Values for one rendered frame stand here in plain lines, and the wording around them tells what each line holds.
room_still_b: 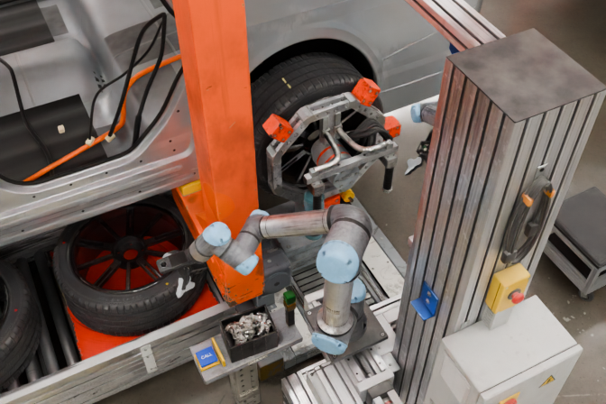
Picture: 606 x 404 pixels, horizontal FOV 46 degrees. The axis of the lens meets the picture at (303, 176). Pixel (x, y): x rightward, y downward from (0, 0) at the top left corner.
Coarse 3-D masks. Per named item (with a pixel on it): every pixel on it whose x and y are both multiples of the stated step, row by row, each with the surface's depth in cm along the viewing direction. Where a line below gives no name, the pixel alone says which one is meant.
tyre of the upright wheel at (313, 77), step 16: (288, 64) 295; (304, 64) 294; (320, 64) 295; (336, 64) 299; (256, 80) 297; (272, 80) 292; (288, 80) 289; (304, 80) 287; (320, 80) 287; (336, 80) 289; (352, 80) 293; (256, 96) 294; (272, 96) 288; (288, 96) 284; (304, 96) 285; (320, 96) 289; (256, 112) 292; (272, 112) 285; (288, 112) 286; (256, 128) 290; (256, 144) 291; (256, 160) 296; (272, 192) 315
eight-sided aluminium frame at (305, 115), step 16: (336, 96) 289; (352, 96) 289; (304, 112) 282; (320, 112) 283; (336, 112) 287; (368, 112) 296; (304, 128) 284; (272, 144) 289; (288, 144) 286; (368, 144) 320; (272, 160) 288; (272, 176) 296; (288, 192) 307; (304, 192) 319; (336, 192) 324
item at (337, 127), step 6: (336, 114) 287; (336, 120) 290; (336, 126) 292; (342, 126) 293; (336, 132) 292; (342, 132) 290; (342, 138) 290; (348, 138) 287; (348, 144) 287; (354, 144) 285; (378, 144) 285; (384, 144) 285; (390, 144) 287; (360, 150) 284; (366, 150) 283; (372, 150) 284; (378, 150) 285
